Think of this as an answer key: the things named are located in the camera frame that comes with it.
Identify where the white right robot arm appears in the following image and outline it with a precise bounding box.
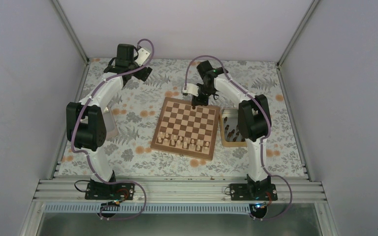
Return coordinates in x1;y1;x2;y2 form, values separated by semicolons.
184;60;271;200

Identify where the metal tin under left arm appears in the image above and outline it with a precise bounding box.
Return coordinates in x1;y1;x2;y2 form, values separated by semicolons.
102;107;119;140

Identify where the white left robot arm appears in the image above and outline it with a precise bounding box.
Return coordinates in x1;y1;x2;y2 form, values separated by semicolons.
66;44;154;199

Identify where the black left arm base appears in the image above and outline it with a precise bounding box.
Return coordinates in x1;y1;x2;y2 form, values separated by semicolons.
85;180;135;201

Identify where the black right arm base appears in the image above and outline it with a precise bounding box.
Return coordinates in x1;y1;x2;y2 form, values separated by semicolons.
229;183;278;201

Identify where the wooden chessboard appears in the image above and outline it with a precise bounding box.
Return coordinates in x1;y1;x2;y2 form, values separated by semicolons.
151;97;221;161

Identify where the floral table mat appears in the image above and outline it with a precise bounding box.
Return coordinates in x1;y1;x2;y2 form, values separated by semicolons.
58;58;307;178

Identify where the yellow metal tin box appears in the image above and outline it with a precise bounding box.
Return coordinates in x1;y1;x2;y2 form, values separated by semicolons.
219;108;247;148

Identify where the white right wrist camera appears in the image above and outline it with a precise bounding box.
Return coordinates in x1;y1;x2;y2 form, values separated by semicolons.
182;83;199;96

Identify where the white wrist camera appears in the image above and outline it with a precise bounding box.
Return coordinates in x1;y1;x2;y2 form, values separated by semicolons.
135;47;151;66
182;83;199;96

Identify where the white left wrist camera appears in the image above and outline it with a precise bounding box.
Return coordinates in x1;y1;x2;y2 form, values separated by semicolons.
135;47;151;66

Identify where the aluminium rail frame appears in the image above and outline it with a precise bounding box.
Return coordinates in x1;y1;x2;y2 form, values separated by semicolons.
33;177;327;203

